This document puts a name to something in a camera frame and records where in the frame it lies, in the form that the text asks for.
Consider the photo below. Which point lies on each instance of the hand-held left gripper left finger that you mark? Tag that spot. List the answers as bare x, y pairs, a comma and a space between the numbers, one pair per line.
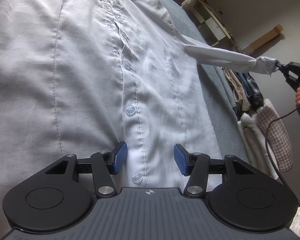
119, 157

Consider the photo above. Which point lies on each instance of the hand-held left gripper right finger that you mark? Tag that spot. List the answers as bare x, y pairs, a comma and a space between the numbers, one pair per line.
181, 158

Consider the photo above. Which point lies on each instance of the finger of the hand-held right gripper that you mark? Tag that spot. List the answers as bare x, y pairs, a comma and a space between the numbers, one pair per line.
282, 68

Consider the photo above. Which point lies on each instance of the white button shirt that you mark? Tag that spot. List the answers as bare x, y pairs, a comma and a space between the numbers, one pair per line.
64, 67

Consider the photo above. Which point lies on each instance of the long cardboard box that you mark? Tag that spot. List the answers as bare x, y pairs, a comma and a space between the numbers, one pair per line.
265, 37

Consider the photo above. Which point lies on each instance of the folded beige garment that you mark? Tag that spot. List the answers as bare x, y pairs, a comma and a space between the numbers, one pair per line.
236, 90

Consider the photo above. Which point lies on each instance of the folded white garment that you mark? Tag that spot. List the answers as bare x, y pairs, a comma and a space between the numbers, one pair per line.
250, 140

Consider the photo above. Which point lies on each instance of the white desk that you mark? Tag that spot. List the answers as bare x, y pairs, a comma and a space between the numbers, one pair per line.
215, 26

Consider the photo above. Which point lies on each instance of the grey bed blanket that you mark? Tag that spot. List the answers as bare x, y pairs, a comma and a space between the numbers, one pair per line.
187, 17

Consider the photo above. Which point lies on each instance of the cream bedpost finial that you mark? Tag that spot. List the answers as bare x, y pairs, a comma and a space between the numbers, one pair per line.
189, 3

